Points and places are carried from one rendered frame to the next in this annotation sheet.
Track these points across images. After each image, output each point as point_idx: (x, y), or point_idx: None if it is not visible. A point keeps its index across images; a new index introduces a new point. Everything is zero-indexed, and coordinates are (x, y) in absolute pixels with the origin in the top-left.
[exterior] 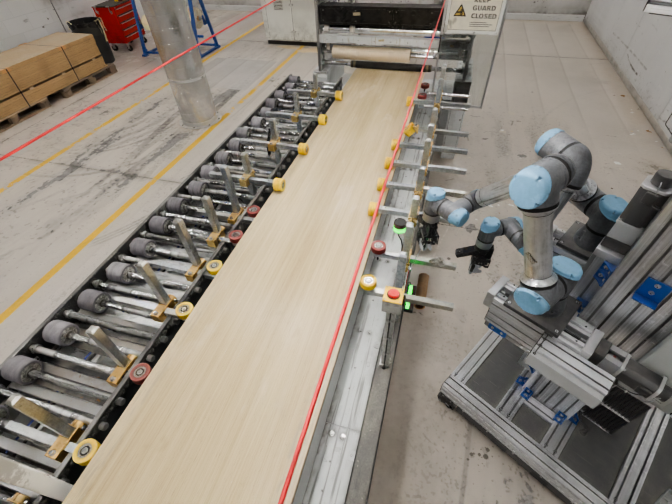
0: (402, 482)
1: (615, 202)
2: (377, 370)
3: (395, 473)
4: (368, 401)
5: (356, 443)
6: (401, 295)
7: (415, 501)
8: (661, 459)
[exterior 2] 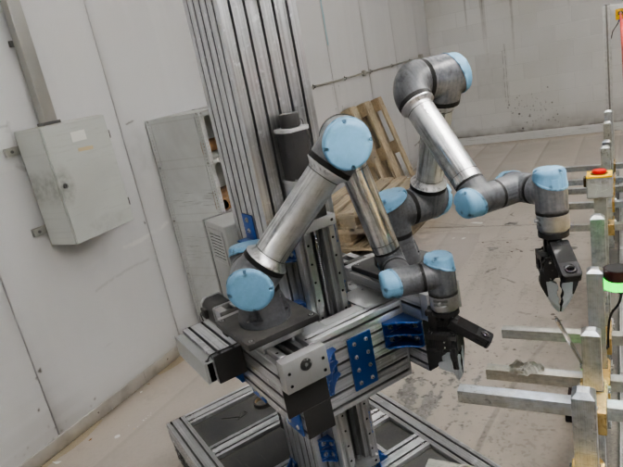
0: (561, 438)
1: (247, 243)
2: (614, 321)
3: (571, 445)
4: (617, 301)
5: (622, 303)
6: (589, 174)
7: (542, 426)
8: (266, 415)
